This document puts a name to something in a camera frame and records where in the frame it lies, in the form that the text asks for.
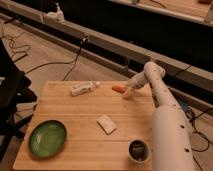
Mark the white plastic bottle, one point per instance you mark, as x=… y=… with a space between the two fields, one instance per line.
x=84 y=87

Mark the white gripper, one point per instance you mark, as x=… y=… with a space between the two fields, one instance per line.
x=136 y=82

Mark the orange red pepper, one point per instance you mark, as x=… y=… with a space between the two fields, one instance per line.
x=118 y=89

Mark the black office chair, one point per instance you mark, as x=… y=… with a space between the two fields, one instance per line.
x=14 y=89

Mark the white sponge block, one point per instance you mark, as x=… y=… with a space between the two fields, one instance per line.
x=107 y=124

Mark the white cup with contents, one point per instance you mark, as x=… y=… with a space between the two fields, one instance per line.
x=139 y=151

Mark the white object on rail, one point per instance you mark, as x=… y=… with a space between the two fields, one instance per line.
x=58 y=15

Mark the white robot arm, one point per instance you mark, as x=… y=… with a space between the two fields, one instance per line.
x=170 y=127

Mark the green plate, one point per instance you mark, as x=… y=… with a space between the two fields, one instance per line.
x=47 y=139

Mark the blue power box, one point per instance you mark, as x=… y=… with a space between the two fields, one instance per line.
x=184 y=105

